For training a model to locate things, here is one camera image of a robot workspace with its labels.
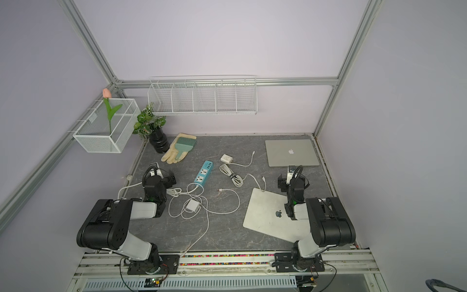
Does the colourful bead strip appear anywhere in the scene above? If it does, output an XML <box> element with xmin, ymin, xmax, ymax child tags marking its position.
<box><xmin>179</xmin><ymin>253</ymin><xmax>274</xmax><ymax>266</ymax></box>

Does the silver laptop at back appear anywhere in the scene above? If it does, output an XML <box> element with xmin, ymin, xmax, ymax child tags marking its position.
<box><xmin>265</xmin><ymin>139</ymin><xmax>320</xmax><ymax>167</ymax></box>

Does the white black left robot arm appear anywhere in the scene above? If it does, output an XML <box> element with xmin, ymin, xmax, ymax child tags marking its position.
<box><xmin>77</xmin><ymin>164</ymin><xmax>176</xmax><ymax>273</ymax></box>

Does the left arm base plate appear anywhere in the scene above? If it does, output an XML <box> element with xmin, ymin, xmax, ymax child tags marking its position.
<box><xmin>127</xmin><ymin>254</ymin><xmax>180</xmax><ymax>276</ymax></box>

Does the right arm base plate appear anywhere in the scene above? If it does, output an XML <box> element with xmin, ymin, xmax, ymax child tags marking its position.
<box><xmin>271</xmin><ymin>252</ymin><xmax>325</xmax><ymax>273</ymax></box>

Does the long white wire shelf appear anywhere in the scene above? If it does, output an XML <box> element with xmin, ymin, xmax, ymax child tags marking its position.
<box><xmin>148</xmin><ymin>75</ymin><xmax>258</xmax><ymax>116</ymax></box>

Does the beige green work glove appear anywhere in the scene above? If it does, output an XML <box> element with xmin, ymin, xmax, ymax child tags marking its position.
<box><xmin>161</xmin><ymin>133</ymin><xmax>197</xmax><ymax>164</ymax></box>

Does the white power adapter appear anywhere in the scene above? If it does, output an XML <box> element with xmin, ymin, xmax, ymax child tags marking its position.
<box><xmin>185</xmin><ymin>199</ymin><xmax>201</xmax><ymax>213</ymax></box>
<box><xmin>220</xmin><ymin>154</ymin><xmax>233</xmax><ymax>164</ymax></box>

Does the white wire basket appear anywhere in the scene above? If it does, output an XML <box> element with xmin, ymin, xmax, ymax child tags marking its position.
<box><xmin>73</xmin><ymin>98</ymin><xmax>141</xmax><ymax>153</ymax></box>

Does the white vented cable duct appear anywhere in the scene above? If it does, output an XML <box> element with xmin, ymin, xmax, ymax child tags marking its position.
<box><xmin>80</xmin><ymin>276</ymin><xmax>298</xmax><ymax>292</ymax></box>

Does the white charger cable front laptop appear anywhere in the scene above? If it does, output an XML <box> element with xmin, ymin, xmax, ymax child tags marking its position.
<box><xmin>167</xmin><ymin>182</ymin><xmax>242</xmax><ymax>256</ymax></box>

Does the silver laptop near front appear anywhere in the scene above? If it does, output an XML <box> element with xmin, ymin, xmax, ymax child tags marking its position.
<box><xmin>243</xmin><ymin>188</ymin><xmax>310</xmax><ymax>243</ymax></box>

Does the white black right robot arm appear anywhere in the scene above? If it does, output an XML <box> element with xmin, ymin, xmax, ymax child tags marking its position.
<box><xmin>278</xmin><ymin>165</ymin><xmax>356</xmax><ymax>271</ymax></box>

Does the teal white power strip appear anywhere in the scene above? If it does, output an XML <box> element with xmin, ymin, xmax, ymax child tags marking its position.
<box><xmin>194</xmin><ymin>161</ymin><xmax>214</xmax><ymax>186</ymax></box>

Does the pink artificial tulip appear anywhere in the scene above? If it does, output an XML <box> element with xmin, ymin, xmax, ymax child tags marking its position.
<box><xmin>102</xmin><ymin>88</ymin><xmax>122</xmax><ymax>135</ymax></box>

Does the white charger cable back laptop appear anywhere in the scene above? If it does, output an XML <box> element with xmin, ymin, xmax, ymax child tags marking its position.
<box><xmin>218</xmin><ymin>150</ymin><xmax>267</xmax><ymax>192</ymax></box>

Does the white charger cable laptop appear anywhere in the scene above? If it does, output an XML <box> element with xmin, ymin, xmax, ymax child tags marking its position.
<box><xmin>167</xmin><ymin>182</ymin><xmax>242</xmax><ymax>256</ymax></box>
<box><xmin>218</xmin><ymin>150</ymin><xmax>267</xmax><ymax>192</ymax></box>

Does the silver laptop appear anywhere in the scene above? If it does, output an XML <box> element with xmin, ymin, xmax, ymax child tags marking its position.
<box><xmin>243</xmin><ymin>188</ymin><xmax>310</xmax><ymax>243</ymax></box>
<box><xmin>265</xmin><ymin>139</ymin><xmax>320</xmax><ymax>167</ymax></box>

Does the green plant in black pot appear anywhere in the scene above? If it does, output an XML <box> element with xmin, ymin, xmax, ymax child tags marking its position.
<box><xmin>133</xmin><ymin>102</ymin><xmax>169</xmax><ymax>153</ymax></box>

